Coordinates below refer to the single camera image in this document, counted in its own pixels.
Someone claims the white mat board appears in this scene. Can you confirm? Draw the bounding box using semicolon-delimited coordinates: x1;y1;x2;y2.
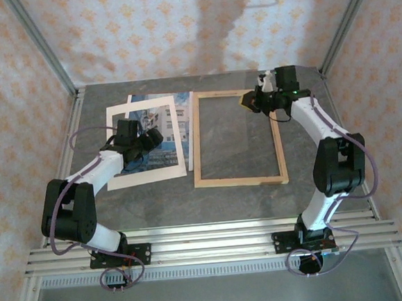
100;95;188;192

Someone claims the blue building photo print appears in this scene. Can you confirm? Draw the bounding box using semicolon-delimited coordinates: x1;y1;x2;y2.
126;90;201;176

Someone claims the light wooden picture frame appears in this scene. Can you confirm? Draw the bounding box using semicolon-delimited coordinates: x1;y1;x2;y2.
186;85;290;192

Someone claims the wide aluminium extrusion crossbeam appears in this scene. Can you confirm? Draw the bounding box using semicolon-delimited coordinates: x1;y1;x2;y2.
22;220;402;279

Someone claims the small green circuit board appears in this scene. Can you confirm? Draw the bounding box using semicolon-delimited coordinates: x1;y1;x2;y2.
318;246;342;258

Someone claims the grey metal lower panel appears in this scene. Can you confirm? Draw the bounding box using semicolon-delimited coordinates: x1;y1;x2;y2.
27;261;402;301

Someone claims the aluminium table side rail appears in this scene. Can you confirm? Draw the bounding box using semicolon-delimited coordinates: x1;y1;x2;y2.
320;70;381;223
31;86;98;246

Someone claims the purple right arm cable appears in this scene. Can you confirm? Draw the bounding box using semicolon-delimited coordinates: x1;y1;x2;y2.
272;86;386;279

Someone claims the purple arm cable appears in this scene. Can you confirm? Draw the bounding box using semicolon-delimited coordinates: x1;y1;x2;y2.
272;86;386;279
40;123;146;298

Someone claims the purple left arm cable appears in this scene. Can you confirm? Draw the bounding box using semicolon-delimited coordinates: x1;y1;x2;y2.
40;123;146;298

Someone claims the aluminium corner post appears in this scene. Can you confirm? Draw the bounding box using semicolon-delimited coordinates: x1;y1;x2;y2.
314;0;385;76
4;0;79;100

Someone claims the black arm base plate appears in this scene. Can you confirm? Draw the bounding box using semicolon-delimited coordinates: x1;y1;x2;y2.
88;243;153;271
271;227;336;257

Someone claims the aluminium table edge rail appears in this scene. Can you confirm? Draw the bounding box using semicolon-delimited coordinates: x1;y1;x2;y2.
40;208;381;248

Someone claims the slotted grey cable duct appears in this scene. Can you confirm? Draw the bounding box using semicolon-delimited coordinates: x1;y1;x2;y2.
38;250;394;291

